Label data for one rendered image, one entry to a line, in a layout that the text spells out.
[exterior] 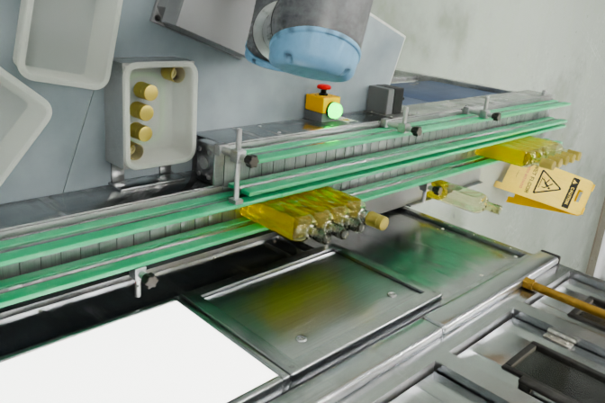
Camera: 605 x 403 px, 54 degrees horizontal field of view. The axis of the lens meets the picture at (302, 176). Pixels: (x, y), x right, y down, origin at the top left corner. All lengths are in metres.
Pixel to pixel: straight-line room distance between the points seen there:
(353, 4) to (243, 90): 0.81
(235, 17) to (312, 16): 0.62
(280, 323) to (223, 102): 0.58
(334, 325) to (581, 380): 0.48
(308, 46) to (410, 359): 0.68
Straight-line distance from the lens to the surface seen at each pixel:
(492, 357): 1.29
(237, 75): 1.50
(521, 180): 4.61
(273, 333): 1.16
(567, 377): 1.31
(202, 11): 1.29
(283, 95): 1.61
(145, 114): 1.29
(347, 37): 0.74
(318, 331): 1.18
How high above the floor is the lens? 1.90
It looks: 42 degrees down
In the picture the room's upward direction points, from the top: 111 degrees clockwise
